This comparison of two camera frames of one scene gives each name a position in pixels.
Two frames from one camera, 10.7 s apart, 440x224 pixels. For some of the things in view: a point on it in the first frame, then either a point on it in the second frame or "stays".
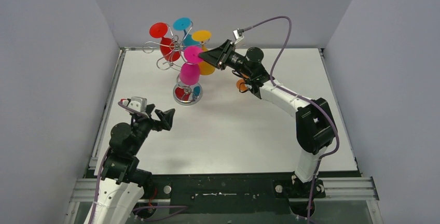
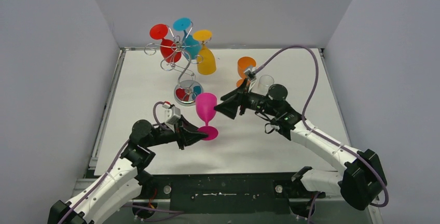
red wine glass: (169, 50) stays
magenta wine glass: (189, 73) -> (205, 102)
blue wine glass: (183, 23) stays
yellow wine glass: (202, 36) stays
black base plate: (226, 192) stays
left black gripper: (153, 119) -> (180, 134)
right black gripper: (219, 57) -> (231, 106)
